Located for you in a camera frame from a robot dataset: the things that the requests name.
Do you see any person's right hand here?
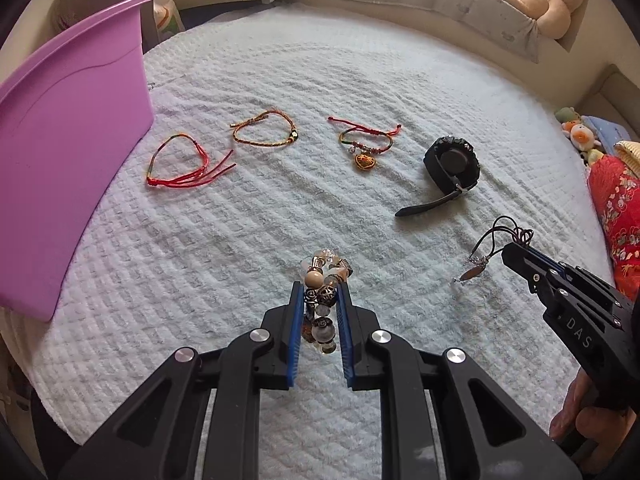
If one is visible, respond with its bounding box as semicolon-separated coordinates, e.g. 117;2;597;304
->
549;371;627;466

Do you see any thin multicolour braided bracelet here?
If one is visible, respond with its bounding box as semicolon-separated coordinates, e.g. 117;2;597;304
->
230;109;299;149

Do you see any white duck plush toy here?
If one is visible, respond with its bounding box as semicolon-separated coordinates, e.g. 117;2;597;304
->
562;119;603;153

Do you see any beige padded headboard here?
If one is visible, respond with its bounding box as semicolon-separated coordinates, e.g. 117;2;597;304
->
575;62;640;138

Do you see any blue pillow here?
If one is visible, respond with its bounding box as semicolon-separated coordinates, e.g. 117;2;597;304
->
582;115;638;153

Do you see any red floral pillow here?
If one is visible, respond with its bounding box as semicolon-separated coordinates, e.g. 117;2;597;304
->
587;155;640;303

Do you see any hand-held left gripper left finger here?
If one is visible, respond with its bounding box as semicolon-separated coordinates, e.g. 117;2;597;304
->
57;281;304;480

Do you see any purple plastic tub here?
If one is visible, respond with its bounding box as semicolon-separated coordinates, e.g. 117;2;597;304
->
0;0;156;322

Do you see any red string heart pendant bracelet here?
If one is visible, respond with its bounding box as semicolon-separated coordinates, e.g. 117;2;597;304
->
328;116;404;172

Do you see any black wristwatch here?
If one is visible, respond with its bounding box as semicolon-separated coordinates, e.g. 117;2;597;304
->
394;135;481;218

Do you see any red cord bracelet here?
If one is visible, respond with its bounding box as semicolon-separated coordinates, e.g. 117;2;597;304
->
146;133;237;189

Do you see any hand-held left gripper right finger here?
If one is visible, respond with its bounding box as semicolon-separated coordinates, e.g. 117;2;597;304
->
337;282;586;480

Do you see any yellow ribbed blanket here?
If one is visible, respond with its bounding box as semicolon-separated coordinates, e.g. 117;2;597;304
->
614;140;640;177

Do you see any large mixed bead bracelet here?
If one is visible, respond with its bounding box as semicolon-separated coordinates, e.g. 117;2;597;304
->
299;246;355;357

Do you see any black cord feather pendant necklace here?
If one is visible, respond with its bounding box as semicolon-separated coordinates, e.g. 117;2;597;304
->
453;215;535;284

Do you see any white plastic bag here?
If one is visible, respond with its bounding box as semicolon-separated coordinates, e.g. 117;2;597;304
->
149;0;185;41

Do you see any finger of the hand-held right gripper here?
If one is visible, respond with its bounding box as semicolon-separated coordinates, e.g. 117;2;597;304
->
501;243;623;328
520;243;631;306

